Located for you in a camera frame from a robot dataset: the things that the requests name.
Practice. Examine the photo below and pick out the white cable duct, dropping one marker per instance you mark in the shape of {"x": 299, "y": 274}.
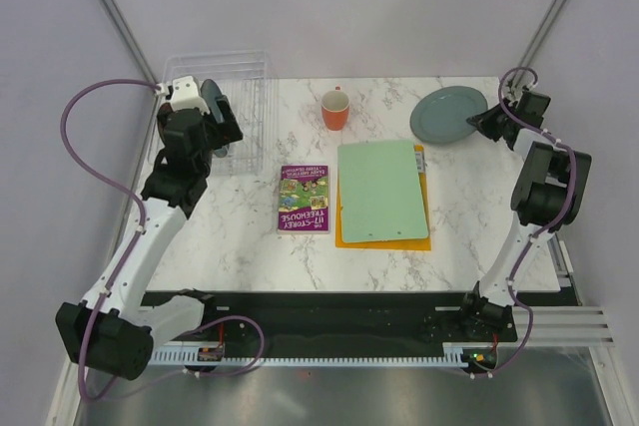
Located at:
{"x": 207, "y": 354}

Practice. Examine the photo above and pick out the purple treehouse book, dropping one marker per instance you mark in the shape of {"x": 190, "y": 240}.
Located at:
{"x": 304, "y": 199}

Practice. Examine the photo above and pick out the orange mug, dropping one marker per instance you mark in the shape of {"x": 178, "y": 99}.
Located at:
{"x": 335, "y": 106}

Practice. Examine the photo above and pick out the mint green cutting board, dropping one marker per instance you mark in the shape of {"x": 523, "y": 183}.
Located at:
{"x": 380, "y": 192}

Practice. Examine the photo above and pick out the dark blue speckled plate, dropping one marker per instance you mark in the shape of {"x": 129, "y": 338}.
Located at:
{"x": 209, "y": 91}

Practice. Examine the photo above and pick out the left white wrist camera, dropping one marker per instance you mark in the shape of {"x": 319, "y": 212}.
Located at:
{"x": 186, "y": 95}

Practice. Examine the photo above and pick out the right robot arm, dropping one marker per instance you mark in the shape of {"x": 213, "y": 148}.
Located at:
{"x": 547, "y": 196}

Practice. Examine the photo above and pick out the grey-green plate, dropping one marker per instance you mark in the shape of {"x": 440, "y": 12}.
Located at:
{"x": 441, "y": 117}

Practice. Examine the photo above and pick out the clear wire dish rack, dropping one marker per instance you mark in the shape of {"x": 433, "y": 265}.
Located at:
{"x": 251, "y": 84}

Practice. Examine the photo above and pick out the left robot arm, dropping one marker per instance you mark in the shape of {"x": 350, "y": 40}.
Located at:
{"x": 108, "y": 330}

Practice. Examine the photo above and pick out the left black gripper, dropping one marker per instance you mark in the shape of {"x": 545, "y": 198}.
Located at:
{"x": 227, "y": 132}

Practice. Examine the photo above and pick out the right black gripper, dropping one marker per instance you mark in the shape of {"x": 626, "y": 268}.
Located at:
{"x": 484, "y": 122}

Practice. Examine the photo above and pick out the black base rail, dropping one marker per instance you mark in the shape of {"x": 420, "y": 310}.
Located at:
{"x": 338, "y": 322}

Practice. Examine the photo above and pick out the orange folder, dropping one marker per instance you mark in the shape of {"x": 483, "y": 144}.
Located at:
{"x": 416, "y": 244}

